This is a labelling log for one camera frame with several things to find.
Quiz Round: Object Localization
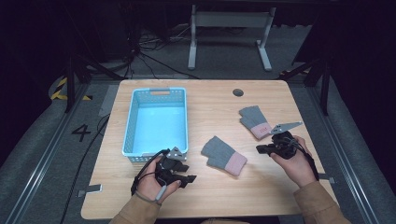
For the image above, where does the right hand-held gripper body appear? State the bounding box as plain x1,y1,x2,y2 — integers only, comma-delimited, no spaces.
269,121,304,161

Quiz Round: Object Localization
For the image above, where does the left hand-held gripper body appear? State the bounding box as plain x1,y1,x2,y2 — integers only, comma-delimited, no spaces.
154,146,190,188

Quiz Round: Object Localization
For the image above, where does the grey pink knitted glove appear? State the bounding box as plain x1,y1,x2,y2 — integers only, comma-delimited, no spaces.
238,105,273,141
200,135,248,177

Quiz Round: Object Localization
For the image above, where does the light blue plastic basket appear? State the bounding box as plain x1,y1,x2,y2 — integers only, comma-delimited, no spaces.
121,87,190,163

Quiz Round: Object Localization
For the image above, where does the person's left hand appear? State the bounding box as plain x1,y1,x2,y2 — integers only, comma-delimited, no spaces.
135,155,182,205

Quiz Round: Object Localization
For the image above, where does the person's right hand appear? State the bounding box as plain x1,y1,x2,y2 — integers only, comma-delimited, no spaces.
269,134,318,189

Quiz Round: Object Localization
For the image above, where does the black metal stand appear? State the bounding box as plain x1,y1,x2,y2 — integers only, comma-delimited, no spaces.
63,50,126,115
279,55,332,117

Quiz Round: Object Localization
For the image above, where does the grey floor tape strip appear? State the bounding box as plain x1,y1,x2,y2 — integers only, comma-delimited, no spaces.
98,84,120,119

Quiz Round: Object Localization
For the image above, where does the grey wrist strap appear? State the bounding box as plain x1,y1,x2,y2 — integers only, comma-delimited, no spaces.
134,185,168,206

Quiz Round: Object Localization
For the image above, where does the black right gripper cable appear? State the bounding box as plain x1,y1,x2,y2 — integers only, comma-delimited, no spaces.
284,135,320,182

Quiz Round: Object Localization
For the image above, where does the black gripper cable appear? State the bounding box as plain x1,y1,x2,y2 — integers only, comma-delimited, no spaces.
284,135,320,182
130,148,171,196

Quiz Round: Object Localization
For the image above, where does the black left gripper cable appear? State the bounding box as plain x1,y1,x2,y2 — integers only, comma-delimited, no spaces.
130,148,171,196

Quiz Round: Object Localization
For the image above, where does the grey metal floor rail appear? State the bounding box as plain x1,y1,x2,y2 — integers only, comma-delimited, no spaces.
3,83,92,224
305,86,381,224

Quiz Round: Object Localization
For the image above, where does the long black floor cable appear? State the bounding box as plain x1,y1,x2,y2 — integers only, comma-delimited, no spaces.
58,114,111,224

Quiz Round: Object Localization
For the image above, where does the black floor cable bundle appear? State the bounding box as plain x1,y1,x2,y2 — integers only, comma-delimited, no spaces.
122,24,201,80

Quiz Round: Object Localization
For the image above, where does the white metal desk frame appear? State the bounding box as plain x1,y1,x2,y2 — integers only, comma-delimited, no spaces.
187,4,277,73

